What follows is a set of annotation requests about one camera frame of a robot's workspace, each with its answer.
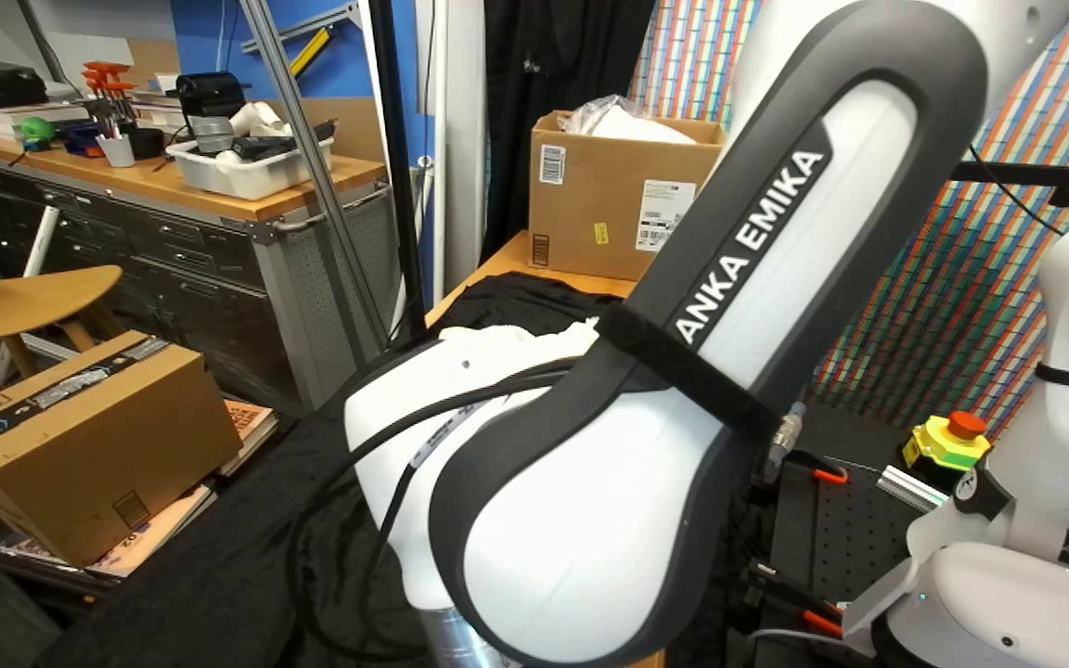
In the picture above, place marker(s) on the silver tripod pole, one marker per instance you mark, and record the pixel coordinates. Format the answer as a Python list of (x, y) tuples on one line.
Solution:
[(317, 173)]

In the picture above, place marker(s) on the black table cloth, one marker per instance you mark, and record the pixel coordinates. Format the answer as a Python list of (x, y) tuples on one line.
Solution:
[(212, 559)]

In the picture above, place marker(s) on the white plastic tray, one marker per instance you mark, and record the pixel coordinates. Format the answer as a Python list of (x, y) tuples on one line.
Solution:
[(243, 178)]

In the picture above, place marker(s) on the wooden workbench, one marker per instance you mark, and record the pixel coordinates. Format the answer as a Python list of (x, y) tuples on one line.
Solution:
[(272, 292)]

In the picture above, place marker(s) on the wooden stool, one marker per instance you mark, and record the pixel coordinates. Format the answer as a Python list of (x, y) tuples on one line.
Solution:
[(61, 298)]

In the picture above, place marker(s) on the cardboard box behind table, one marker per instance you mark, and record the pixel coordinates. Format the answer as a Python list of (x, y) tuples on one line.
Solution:
[(606, 205)]

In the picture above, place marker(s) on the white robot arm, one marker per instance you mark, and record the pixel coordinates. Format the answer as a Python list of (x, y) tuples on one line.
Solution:
[(854, 116)]

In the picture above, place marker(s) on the emergency stop button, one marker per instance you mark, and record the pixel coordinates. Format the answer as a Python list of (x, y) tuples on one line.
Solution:
[(956, 444)]

